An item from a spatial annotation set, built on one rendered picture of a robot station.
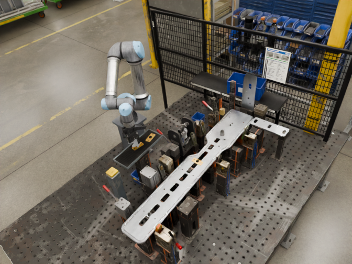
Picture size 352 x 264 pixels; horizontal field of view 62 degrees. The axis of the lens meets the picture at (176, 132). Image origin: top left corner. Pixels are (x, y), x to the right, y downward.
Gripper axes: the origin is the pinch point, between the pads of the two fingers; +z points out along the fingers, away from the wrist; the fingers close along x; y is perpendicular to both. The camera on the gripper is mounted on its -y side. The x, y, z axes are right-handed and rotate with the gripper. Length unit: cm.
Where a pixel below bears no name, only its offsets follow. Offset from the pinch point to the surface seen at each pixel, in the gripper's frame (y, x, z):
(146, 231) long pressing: 31, 48, 18
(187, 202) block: 1, 52, 15
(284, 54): -131, 26, -24
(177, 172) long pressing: -11.5, 27.1, 17.8
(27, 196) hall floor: 82, -136, 118
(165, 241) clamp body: 29, 63, 12
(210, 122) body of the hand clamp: -69, 5, 21
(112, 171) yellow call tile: 25.4, 6.3, 1.7
